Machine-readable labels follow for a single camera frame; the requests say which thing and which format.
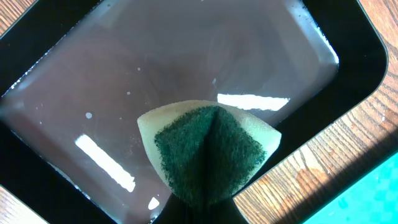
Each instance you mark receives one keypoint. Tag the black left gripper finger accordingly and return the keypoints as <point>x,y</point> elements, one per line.
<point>178,212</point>

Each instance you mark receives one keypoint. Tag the green and yellow sponge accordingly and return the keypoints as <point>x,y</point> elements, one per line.
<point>205,151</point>

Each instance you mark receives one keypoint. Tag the black water tray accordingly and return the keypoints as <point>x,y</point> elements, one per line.
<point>76,75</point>

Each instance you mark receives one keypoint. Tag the blue plastic tray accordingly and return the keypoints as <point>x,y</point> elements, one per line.
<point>371,200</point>

